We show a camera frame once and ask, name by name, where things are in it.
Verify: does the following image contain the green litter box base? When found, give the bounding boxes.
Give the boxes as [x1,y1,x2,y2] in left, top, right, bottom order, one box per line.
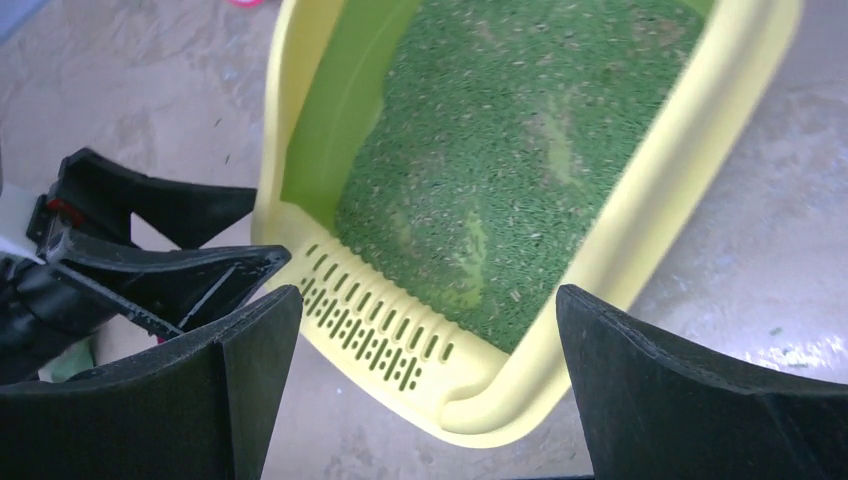
[280,0,717,230]

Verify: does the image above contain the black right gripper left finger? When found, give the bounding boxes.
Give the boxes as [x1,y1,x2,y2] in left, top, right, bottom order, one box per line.
[1,285,303,479]

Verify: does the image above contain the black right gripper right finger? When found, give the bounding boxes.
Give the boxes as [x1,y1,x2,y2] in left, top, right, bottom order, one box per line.
[556,285,847,479]

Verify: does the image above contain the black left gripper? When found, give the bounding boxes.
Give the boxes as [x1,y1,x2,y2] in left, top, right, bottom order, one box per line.
[1,148,291,385]

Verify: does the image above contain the green cat litter granules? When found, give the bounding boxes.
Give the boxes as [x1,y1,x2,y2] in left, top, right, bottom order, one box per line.
[335,1,705,352]

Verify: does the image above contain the green cat litter bag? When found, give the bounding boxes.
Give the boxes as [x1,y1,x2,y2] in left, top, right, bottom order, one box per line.
[38,338,95,383]

